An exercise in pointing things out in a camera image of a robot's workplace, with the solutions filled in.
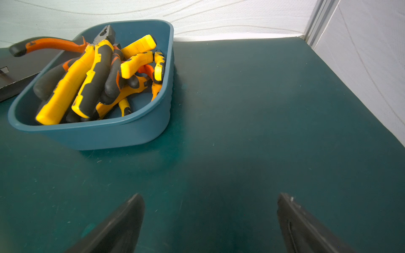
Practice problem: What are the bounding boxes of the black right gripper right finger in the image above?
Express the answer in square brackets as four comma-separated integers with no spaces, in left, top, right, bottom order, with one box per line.
[277,193,354,253]

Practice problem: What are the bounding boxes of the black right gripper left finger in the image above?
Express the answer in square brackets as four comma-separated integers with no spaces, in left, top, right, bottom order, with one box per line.
[66,194,145,253]

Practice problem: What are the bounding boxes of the large yellow black pliers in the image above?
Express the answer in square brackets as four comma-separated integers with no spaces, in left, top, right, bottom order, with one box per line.
[33,25,115,125]

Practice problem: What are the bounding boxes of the orange black pliers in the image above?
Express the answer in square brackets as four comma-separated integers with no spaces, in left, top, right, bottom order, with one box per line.
[8,36,89,57]

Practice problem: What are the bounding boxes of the small yellow black pliers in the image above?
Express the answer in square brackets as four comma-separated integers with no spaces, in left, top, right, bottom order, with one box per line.
[119,52,166,116]

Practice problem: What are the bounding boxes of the teal plastic storage box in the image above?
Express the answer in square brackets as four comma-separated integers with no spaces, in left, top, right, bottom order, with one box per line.
[8,20,174,150]

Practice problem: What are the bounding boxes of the dark oval stand base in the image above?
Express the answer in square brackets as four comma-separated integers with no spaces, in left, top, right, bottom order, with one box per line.
[1,48,60,101]

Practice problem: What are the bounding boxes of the yellow handled pliers in box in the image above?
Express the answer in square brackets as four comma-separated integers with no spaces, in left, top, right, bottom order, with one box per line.
[120,34,157,79]

